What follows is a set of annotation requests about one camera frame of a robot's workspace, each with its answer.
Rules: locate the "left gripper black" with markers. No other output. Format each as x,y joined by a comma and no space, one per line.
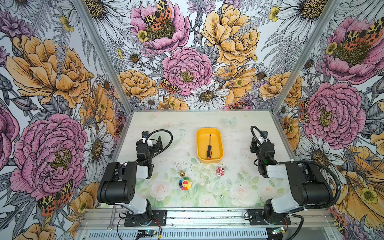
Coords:
160,144

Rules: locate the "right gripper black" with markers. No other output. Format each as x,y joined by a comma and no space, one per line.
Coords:
253,145

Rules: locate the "black orange handle screwdriver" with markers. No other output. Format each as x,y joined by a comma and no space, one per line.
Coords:
209,150

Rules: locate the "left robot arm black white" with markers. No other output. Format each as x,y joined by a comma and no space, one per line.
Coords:
118,184

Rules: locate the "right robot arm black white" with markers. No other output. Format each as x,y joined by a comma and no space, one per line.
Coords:
308,189

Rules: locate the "yellow plastic bin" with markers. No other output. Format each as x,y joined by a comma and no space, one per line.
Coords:
202,140

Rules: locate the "pink red small toy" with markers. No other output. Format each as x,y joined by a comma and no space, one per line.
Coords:
220,171

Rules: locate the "rainbow flower toy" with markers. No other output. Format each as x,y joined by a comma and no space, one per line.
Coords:
185,183

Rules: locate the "green circuit board right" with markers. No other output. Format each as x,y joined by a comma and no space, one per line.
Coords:
280,230

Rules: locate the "green circuit board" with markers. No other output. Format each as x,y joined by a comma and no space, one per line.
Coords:
149,233
280,230

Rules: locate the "green circuit board left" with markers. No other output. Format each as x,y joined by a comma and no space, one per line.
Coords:
149,233

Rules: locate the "silver wrench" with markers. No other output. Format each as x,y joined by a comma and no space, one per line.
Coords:
112,218

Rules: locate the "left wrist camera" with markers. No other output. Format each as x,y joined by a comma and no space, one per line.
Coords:
145,134

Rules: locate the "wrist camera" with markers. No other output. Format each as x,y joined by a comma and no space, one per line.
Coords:
145,134
263,136

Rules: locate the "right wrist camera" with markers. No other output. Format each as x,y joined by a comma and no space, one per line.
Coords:
263,136

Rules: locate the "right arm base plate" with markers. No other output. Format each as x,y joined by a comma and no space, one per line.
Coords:
258,217

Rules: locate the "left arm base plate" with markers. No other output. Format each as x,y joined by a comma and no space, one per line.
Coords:
154,219

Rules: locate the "aluminium front rail frame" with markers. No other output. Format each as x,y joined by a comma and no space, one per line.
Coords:
209,224

